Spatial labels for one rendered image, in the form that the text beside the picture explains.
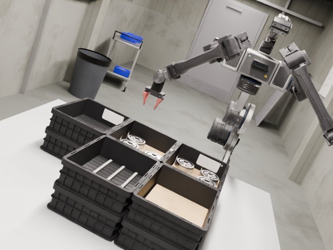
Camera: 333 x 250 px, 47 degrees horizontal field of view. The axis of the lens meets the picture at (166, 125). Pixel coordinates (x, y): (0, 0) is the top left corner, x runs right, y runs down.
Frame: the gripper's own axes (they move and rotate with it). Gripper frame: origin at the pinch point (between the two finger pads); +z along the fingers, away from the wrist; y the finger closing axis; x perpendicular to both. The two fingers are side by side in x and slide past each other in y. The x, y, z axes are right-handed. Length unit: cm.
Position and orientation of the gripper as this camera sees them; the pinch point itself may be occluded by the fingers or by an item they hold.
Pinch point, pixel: (149, 105)
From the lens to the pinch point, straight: 206.1
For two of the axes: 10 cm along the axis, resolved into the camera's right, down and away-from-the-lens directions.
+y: 9.0, 4.2, -1.3
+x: 2.2, -1.7, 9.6
